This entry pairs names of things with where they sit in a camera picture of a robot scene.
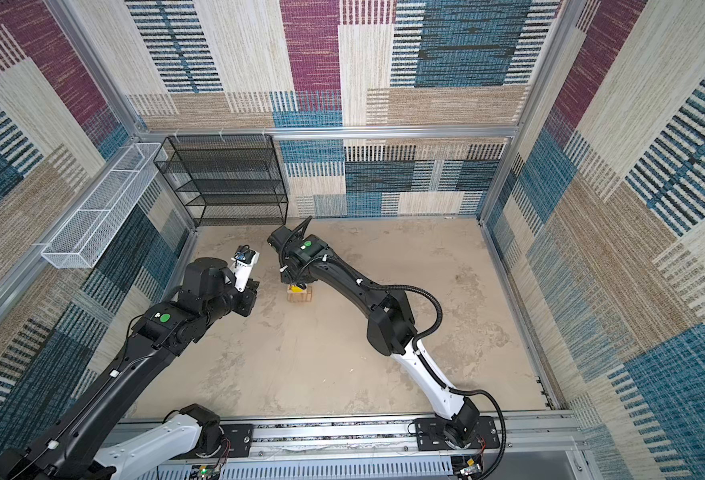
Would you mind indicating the wood block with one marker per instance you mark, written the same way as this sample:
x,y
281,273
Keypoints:
x,y
300,297

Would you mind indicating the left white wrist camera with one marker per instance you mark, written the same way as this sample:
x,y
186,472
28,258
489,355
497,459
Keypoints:
x,y
244,261

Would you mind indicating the black wire shelf rack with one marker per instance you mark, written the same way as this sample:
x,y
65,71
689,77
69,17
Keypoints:
x,y
225,180

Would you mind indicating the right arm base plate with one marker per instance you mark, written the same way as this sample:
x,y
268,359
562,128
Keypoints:
x,y
435,434

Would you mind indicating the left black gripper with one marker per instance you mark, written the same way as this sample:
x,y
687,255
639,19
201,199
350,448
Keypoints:
x,y
248,294

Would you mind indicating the white wire mesh basket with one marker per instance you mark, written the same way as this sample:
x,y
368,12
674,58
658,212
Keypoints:
x,y
84,238

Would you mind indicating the aluminium front rail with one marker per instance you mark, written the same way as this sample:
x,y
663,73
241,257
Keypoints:
x,y
538,445

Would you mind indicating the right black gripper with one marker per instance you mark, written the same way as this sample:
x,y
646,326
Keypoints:
x,y
287,278

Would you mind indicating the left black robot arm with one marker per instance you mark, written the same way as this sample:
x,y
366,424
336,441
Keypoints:
x,y
209,291

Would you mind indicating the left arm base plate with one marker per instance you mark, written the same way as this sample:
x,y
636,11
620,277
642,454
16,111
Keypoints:
x,y
223,442

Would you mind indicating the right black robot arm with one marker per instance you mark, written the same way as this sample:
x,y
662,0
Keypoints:
x,y
391,325

